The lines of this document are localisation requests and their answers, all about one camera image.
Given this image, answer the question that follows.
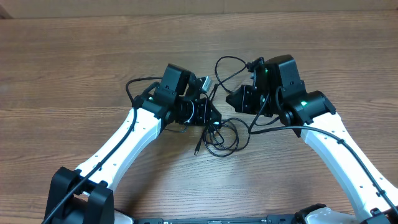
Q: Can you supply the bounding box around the black USB cable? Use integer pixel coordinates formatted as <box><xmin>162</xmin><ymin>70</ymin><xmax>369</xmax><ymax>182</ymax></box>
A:
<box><xmin>193</xmin><ymin>83</ymin><xmax>251</xmax><ymax>158</ymax></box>

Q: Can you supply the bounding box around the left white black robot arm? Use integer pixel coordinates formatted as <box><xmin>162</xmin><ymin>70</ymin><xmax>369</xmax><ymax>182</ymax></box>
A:
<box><xmin>44</xmin><ymin>64</ymin><xmax>221</xmax><ymax>224</ymax></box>

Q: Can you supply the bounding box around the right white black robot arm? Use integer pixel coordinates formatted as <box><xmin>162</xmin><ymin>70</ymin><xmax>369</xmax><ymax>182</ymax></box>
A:
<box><xmin>226</xmin><ymin>55</ymin><xmax>397</xmax><ymax>223</ymax></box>

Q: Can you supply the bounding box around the cardboard backdrop panel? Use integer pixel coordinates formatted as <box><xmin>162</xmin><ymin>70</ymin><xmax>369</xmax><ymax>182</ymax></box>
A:
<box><xmin>1</xmin><ymin>0</ymin><xmax>397</xmax><ymax>19</ymax></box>

